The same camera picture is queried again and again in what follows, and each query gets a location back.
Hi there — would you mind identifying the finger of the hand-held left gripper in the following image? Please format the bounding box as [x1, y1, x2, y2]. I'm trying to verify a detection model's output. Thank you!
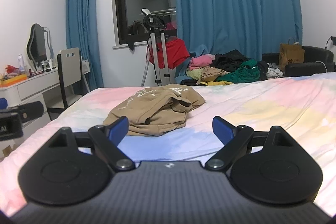
[18, 101, 44, 126]

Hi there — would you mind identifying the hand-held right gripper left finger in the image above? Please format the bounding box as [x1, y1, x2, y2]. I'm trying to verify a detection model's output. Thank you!
[49, 116, 135, 171]

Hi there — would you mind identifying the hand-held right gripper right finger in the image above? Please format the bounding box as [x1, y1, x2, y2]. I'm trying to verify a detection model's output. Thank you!
[205, 116, 292, 171]

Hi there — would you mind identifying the tan printed garment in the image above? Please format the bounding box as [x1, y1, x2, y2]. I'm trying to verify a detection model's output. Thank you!
[103, 84, 206, 136]

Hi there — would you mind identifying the white dressing table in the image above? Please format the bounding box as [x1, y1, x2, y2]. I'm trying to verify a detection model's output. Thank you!
[0, 67, 66, 151]

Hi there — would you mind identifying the cardboard box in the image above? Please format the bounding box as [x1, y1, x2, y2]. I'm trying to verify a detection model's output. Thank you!
[1, 144, 19, 159]

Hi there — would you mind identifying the orange yellow tray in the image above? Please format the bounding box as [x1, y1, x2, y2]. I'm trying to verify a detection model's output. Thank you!
[0, 74, 28, 87]

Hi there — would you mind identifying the bed with pastel sheet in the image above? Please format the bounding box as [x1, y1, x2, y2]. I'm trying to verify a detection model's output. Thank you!
[0, 72, 336, 219]

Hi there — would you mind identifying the yellow garment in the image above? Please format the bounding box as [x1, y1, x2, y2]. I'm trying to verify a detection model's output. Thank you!
[207, 80, 234, 86]

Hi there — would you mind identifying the row of cosmetic bottles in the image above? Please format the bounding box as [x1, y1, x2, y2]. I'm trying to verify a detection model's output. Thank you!
[41, 58, 57, 73]

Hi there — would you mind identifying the grey backed chair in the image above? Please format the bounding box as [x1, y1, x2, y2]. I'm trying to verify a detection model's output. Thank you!
[47, 47, 91, 121]

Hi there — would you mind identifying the beige crumpled garment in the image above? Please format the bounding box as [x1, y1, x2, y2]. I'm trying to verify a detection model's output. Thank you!
[196, 67, 231, 84]

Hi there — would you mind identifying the green garment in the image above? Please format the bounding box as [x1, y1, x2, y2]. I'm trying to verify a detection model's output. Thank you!
[217, 59, 261, 84]

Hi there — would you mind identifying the pale yellow-green garment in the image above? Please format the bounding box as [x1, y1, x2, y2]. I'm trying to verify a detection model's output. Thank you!
[186, 69, 204, 80]

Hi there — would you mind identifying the light blue cloth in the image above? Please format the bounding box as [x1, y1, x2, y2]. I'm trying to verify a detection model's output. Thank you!
[175, 67, 200, 85]

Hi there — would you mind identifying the wavy framed mirror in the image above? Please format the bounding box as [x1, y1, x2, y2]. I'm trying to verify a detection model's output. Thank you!
[26, 23, 54, 72]

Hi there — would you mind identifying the black garment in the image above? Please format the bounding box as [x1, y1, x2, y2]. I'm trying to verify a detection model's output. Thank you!
[211, 49, 252, 72]

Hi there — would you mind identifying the pink garment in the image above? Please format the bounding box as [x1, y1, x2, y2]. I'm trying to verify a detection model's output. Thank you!
[189, 54, 216, 71]

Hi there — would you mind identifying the dark grey garment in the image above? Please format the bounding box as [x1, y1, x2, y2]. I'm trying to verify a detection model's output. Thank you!
[257, 61, 269, 81]

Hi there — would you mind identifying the white patterned garment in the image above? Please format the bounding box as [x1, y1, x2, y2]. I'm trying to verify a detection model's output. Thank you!
[266, 63, 285, 77]

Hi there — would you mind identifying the garment steamer stand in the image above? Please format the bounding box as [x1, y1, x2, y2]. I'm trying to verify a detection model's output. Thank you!
[140, 8, 177, 86]

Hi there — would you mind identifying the red garment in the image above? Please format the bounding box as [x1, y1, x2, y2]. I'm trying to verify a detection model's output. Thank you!
[149, 38, 190, 69]

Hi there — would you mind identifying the brown paper bag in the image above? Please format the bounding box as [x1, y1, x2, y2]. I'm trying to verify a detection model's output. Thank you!
[279, 38, 305, 71]

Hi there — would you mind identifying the narrow blue curtain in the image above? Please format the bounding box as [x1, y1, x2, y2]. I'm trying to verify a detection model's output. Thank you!
[66, 0, 104, 94]

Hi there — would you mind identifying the black sofa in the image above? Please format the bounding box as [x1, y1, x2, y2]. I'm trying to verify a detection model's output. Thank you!
[261, 46, 336, 79]

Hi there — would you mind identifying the wide blue curtain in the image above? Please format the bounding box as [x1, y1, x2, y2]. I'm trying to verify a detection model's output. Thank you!
[171, 0, 303, 83]

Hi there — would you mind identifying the dark framed window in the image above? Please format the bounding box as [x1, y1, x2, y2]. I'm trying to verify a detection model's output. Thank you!
[112, 0, 177, 50]

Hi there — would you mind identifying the white charging cable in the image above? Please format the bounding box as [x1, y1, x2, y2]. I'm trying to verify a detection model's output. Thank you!
[316, 61, 336, 73]

